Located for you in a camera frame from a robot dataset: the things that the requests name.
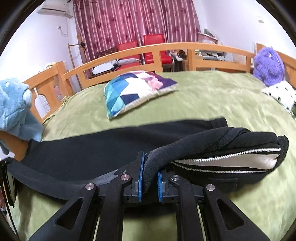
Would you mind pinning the blue plush toy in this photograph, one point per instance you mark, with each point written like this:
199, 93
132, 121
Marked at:
16, 117

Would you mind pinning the purple plush toy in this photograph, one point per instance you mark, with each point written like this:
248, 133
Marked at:
268, 66

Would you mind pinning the white air conditioner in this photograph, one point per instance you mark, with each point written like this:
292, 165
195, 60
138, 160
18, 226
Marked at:
55, 8

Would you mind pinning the red striped curtain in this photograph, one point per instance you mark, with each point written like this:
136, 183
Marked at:
105, 24

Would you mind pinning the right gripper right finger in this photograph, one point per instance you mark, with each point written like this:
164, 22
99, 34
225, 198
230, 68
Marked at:
204, 213

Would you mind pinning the colourful geometric pillow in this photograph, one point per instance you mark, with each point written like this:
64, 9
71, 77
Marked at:
132, 89

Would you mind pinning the black pants white waistband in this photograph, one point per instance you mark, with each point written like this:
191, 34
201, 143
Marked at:
198, 150

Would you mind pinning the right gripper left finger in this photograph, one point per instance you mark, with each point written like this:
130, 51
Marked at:
95, 212

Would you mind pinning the green bed blanket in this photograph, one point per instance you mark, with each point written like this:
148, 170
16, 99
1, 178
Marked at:
270, 203

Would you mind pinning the white black-dotted pillow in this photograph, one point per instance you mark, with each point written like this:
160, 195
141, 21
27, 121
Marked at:
284, 94

